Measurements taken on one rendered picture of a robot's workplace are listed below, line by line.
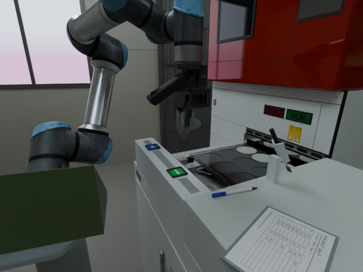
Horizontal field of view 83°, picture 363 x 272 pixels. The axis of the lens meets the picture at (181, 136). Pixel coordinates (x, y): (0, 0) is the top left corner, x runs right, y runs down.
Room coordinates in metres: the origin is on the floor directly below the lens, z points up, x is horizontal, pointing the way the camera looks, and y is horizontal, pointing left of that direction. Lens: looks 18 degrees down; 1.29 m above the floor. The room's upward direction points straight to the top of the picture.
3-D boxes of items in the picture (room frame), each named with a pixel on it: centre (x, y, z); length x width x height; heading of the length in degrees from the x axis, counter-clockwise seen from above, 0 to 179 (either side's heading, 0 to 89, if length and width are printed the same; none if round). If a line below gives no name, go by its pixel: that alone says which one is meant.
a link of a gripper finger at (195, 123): (0.57, -0.03, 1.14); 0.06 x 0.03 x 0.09; 116
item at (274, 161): (0.56, -0.29, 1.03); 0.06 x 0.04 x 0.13; 116
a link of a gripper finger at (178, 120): (0.60, -0.02, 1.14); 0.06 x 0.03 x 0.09; 116
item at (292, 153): (0.94, -0.47, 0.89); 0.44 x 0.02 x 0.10; 26
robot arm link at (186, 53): (0.58, -0.02, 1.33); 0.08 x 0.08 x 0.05
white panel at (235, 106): (1.10, -0.40, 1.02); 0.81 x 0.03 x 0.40; 26
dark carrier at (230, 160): (0.83, -0.28, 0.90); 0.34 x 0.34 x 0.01; 26
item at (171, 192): (0.73, 0.07, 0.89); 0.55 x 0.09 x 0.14; 26
